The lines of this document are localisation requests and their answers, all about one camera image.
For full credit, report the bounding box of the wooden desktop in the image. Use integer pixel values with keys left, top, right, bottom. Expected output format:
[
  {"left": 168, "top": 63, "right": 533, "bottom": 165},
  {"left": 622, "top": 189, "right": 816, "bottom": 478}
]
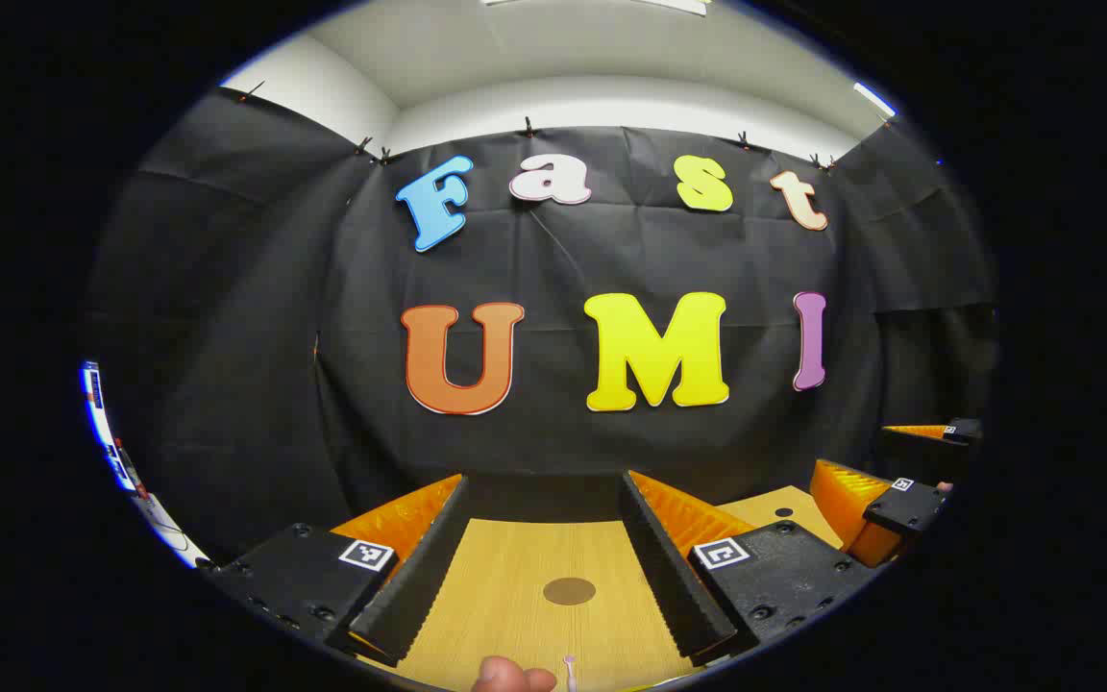
[{"left": 357, "top": 485, "right": 848, "bottom": 692}]

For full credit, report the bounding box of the round brown coaster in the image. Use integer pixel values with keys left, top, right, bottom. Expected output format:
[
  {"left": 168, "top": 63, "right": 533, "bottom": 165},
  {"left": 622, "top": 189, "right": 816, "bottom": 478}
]
[{"left": 542, "top": 577, "right": 598, "bottom": 606}]

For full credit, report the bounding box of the white side table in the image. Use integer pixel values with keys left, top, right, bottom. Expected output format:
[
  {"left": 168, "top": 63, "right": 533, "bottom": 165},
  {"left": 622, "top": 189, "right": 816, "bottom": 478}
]
[{"left": 135, "top": 490, "right": 211, "bottom": 570}]

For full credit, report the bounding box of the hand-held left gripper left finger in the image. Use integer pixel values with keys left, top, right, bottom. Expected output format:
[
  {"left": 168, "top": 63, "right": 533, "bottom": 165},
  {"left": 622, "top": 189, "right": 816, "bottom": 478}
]
[{"left": 210, "top": 473, "right": 472, "bottom": 667}]

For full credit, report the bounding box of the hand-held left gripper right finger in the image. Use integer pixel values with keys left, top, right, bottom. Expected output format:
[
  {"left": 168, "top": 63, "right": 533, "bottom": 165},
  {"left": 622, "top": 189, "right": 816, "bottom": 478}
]
[{"left": 619, "top": 469, "right": 886, "bottom": 668}]

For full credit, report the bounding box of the computer monitor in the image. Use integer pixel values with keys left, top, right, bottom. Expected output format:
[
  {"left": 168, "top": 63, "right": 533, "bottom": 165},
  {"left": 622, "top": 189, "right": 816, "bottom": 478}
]
[{"left": 81, "top": 360, "right": 146, "bottom": 496}]

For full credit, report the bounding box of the ceiling light panel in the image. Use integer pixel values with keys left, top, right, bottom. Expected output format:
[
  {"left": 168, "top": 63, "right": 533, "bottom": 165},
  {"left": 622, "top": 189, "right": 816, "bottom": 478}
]
[{"left": 851, "top": 82, "right": 898, "bottom": 118}]

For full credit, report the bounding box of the black backdrop cloth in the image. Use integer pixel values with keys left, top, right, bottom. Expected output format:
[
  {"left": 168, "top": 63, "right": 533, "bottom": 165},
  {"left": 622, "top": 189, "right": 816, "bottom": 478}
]
[{"left": 83, "top": 86, "right": 1001, "bottom": 568}]

